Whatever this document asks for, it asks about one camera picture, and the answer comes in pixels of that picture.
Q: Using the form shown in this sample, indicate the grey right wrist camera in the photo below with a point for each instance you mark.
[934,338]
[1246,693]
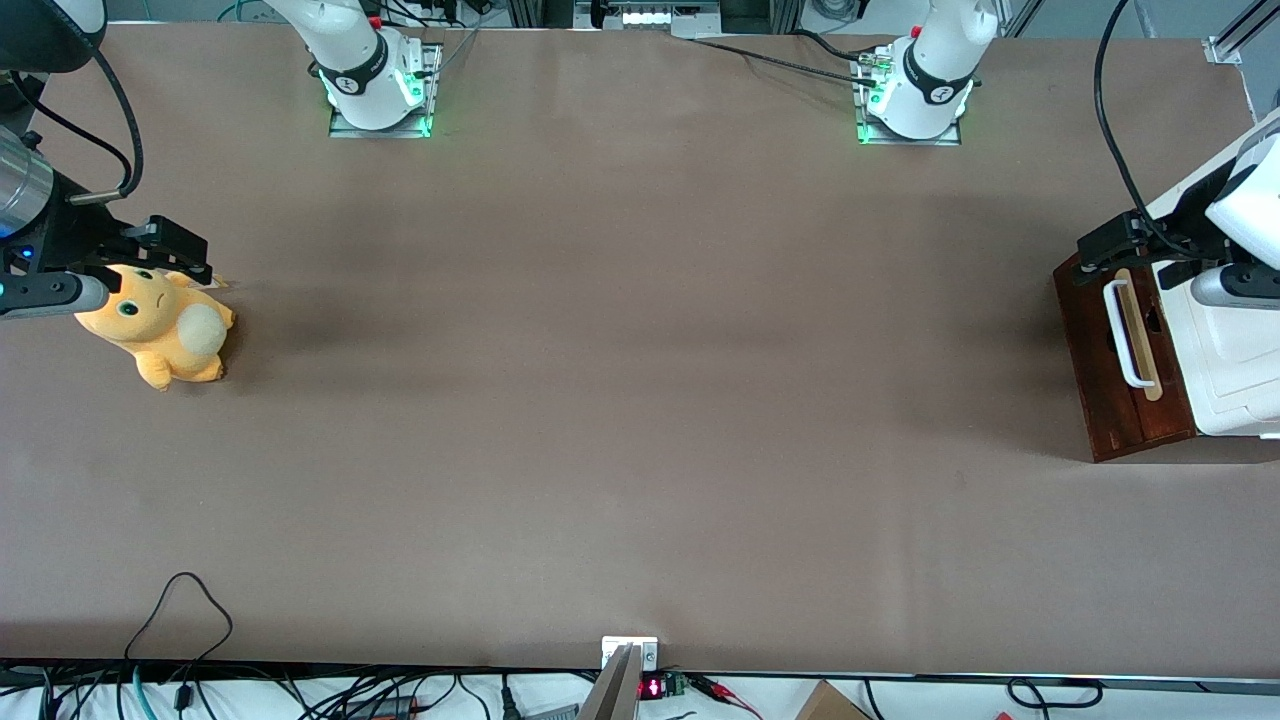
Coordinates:
[50,293]

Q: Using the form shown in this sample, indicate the white metal bracket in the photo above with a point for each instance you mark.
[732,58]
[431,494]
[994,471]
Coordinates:
[645,652]

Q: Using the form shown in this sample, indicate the red display circuit module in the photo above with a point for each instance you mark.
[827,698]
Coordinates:
[652,687]

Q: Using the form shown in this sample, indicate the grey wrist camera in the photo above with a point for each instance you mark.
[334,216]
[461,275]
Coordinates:
[1225,288]
[50,293]

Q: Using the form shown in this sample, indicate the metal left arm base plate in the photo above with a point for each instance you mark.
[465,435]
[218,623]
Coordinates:
[915,141]

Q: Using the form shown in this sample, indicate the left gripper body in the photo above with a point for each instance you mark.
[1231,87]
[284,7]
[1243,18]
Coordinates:
[1178,225]

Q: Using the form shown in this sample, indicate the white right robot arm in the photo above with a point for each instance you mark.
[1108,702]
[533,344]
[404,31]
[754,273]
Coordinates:
[360,80]

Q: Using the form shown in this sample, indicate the black power adapter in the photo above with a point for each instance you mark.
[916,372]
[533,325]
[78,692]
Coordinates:
[380,707]

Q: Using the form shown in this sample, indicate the orange plush toy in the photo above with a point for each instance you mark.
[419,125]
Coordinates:
[150,325]

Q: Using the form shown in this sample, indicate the aluminium frame profile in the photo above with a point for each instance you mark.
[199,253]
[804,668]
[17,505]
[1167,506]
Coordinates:
[1222,50]

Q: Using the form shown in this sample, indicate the dark wood drawer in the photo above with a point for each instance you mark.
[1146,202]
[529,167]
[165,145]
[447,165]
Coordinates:
[1172,410]

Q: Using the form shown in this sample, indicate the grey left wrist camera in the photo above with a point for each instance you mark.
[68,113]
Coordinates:
[1225,288]

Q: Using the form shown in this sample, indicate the brown cardboard box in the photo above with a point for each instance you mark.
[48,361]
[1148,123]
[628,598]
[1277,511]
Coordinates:
[830,705]

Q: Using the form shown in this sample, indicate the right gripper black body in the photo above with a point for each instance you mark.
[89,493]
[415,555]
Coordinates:
[72,232]

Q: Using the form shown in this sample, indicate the lit device on frame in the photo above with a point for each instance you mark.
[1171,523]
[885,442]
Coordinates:
[645,17]

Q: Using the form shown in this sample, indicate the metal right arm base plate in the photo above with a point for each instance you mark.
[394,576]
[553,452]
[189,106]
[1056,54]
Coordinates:
[434,70]

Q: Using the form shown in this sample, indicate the white-topped dark wood cabinet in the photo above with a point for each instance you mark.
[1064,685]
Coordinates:
[1240,380]

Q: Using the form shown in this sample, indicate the aluminium bar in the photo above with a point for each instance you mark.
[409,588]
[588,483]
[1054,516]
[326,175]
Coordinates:
[610,695]

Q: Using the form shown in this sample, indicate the red black clip leads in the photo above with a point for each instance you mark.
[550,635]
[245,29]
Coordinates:
[725,693]

